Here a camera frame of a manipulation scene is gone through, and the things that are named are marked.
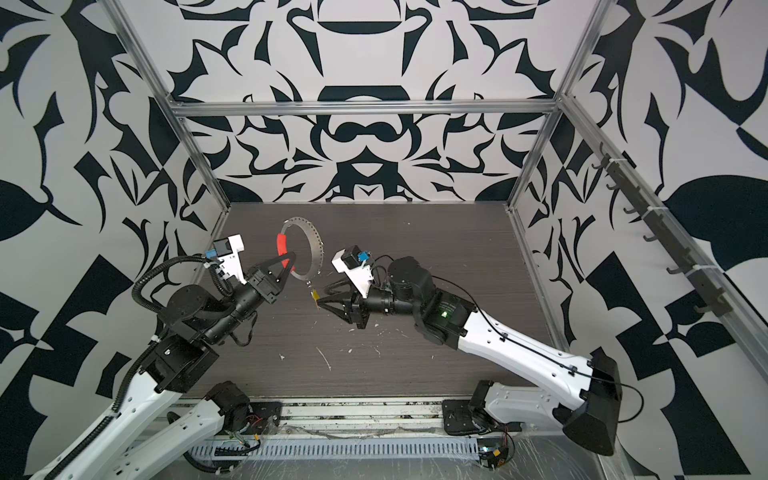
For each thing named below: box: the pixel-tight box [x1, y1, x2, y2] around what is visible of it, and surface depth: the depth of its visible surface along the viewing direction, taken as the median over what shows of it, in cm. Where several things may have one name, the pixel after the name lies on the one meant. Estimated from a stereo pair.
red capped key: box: [277, 233, 288, 256], surface depth 61 cm
